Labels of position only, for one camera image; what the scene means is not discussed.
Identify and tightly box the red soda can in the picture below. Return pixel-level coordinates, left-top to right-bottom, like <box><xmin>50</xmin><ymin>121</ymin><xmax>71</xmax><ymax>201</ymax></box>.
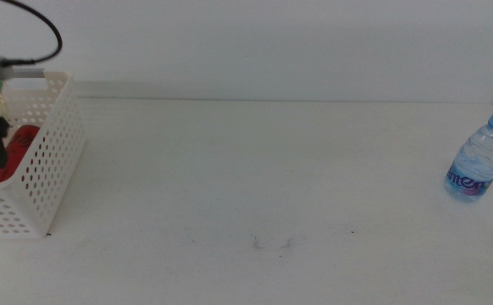
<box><xmin>0</xmin><ymin>124</ymin><xmax>42</xmax><ymax>184</ymax></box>

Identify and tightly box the clear water bottle blue cap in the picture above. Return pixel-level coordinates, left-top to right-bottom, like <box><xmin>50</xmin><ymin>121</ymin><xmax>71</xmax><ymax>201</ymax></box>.
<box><xmin>443</xmin><ymin>110</ymin><xmax>493</xmax><ymax>202</ymax></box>

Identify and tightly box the white perforated plastic basket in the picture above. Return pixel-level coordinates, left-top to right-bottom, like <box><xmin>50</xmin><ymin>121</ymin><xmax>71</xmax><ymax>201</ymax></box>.
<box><xmin>0</xmin><ymin>69</ymin><xmax>87</xmax><ymax>238</ymax></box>

